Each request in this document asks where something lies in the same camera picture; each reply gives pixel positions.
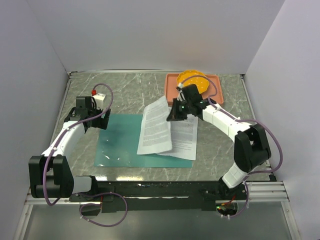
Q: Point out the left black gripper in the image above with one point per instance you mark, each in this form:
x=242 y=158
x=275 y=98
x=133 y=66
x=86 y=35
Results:
x=101 y=122

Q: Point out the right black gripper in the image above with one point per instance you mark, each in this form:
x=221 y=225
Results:
x=174 y=115

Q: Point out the teal file folder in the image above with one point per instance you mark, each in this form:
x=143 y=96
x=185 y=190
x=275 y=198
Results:
x=117 y=146

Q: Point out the printed paper sheet top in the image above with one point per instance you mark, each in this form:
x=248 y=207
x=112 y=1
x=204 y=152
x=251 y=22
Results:
x=155 y=131

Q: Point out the printed paper sheet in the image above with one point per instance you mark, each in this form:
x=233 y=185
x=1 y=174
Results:
x=155 y=131
x=184 y=139

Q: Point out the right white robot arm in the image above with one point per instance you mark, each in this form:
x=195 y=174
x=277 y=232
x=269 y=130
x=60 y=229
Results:
x=251 y=146

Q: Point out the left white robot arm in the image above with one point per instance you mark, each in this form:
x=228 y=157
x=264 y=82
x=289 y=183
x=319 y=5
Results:
x=52 y=165

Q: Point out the pink rectangular tray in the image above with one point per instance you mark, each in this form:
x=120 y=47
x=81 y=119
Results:
x=171 y=92

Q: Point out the orange dotted plate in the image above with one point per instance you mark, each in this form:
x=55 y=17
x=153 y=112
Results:
x=189 y=77

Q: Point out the printed paper sheet bottom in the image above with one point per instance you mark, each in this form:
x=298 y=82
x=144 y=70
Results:
x=184 y=139

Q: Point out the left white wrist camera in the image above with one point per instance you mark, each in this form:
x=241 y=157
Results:
x=98 y=99

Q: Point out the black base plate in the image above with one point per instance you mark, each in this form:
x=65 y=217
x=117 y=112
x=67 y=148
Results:
x=113 y=202

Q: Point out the aluminium frame rail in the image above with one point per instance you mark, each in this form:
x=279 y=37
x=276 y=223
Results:
x=258 y=191

